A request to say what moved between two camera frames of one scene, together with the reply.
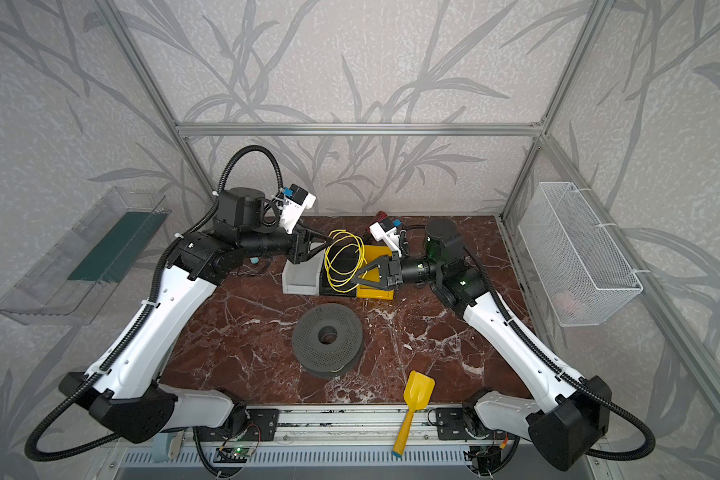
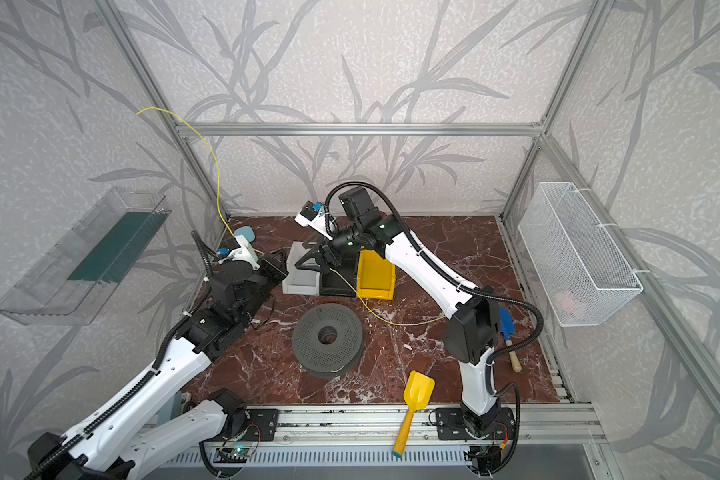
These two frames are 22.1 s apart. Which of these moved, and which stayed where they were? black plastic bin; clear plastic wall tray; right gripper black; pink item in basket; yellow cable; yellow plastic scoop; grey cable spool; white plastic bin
Moved: yellow cable; right gripper black
Stayed: clear plastic wall tray; grey cable spool; pink item in basket; white plastic bin; black plastic bin; yellow plastic scoop
